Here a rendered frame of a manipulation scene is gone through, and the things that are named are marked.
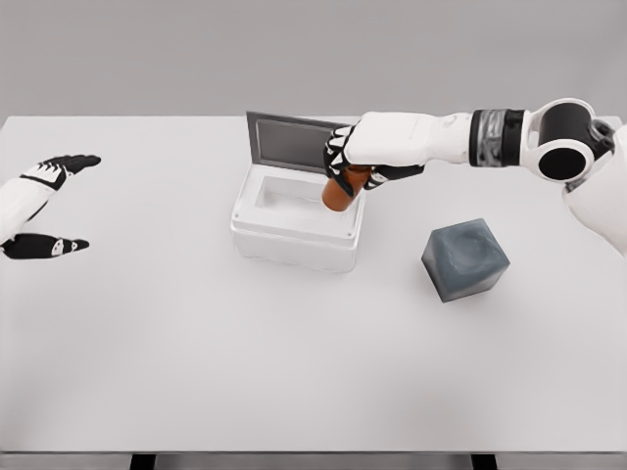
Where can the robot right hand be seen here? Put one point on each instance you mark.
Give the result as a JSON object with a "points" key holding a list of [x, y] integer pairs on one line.
{"points": [[387, 139]]}

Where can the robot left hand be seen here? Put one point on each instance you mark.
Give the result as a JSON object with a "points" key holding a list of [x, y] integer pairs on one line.
{"points": [[34, 196]]}

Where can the orange-brown cylinder bottle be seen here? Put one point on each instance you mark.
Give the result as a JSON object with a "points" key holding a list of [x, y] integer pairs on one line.
{"points": [[340, 193]]}

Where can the dark grey cube block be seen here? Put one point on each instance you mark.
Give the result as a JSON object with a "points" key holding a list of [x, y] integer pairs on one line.
{"points": [[465, 259]]}

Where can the white box with grey lid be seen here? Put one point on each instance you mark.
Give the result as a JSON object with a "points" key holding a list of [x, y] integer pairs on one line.
{"points": [[294, 210]]}

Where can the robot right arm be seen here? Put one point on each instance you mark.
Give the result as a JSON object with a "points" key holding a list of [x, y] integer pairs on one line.
{"points": [[539, 147]]}

